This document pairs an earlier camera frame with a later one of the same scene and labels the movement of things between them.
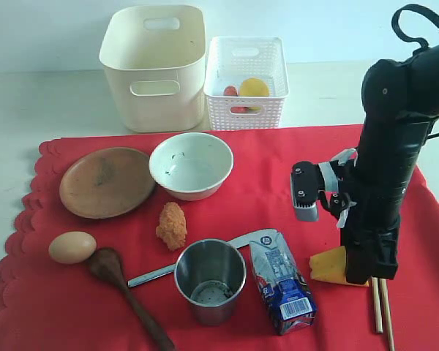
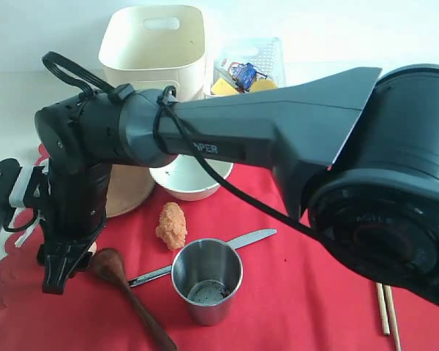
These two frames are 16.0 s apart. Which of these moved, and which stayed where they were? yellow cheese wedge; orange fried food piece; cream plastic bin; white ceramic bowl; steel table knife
Moved: yellow cheese wedge
Stayed: white ceramic bowl; orange fried food piece; steel table knife; cream plastic bin
